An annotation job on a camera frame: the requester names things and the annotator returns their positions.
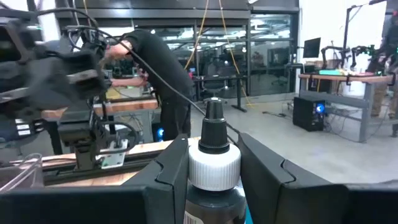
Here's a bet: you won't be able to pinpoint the black camera cable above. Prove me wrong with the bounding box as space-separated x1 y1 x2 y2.
34 7 240 138

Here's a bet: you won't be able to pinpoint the wooden top workbench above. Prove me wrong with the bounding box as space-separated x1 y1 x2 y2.
40 86 161 156

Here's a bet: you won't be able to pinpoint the black stand pole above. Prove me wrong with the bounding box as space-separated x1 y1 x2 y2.
343 1 386 50

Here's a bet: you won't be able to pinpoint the person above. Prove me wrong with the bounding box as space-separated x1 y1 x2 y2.
371 9 398 119
104 28 195 142

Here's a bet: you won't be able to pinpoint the small black monitor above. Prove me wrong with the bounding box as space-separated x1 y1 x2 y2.
303 37 322 59

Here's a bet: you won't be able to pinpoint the yellow hanging cable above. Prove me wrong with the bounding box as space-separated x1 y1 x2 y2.
218 0 252 108
185 0 210 71

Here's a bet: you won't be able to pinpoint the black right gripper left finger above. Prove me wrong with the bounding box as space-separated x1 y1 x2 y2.
121 133 190 224

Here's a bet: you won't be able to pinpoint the black metal desk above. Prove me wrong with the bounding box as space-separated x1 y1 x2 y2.
192 74 249 113

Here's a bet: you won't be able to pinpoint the clear plastic bin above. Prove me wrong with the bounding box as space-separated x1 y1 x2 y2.
0 152 44 194

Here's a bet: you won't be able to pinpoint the black computer tower blue light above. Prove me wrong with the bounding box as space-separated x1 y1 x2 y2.
151 123 165 142
292 96 326 132

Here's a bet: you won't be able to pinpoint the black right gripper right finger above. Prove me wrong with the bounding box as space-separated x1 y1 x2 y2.
237 132 349 224

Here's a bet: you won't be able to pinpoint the black table edge rail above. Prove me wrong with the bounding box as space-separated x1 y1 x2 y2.
42 149 169 186

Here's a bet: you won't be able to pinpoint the small dark dropper bottle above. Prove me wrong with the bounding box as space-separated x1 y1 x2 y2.
183 96 248 224

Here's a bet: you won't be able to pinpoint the wooden table grey legs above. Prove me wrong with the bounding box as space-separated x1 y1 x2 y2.
297 73 398 143

